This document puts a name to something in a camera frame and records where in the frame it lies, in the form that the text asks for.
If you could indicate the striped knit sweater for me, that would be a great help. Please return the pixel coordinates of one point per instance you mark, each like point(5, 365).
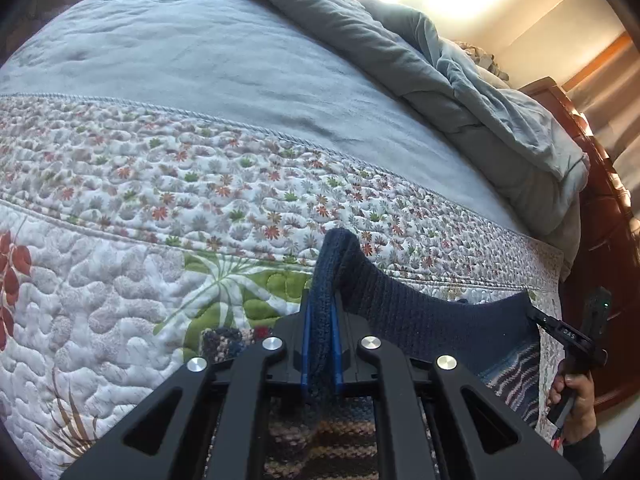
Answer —
point(334, 439)

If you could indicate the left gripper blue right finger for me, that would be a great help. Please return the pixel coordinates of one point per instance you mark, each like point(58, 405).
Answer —
point(435, 420)

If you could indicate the patterned pillow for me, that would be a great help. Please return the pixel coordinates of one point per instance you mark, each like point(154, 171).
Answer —
point(483, 59)

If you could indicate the floral quilted bedspread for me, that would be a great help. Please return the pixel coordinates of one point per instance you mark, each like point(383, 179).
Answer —
point(168, 171)

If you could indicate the person's right hand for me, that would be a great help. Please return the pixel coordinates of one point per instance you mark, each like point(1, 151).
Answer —
point(582, 420)

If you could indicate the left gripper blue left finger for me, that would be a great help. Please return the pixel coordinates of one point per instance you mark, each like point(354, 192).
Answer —
point(207, 420)

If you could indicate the beige curtain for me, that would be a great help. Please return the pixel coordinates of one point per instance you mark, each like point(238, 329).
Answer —
point(606, 91)

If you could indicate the wooden headboard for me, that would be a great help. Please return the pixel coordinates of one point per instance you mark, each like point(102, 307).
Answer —
point(608, 254)

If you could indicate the grey-green duvet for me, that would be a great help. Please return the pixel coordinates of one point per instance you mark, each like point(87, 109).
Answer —
point(517, 144)

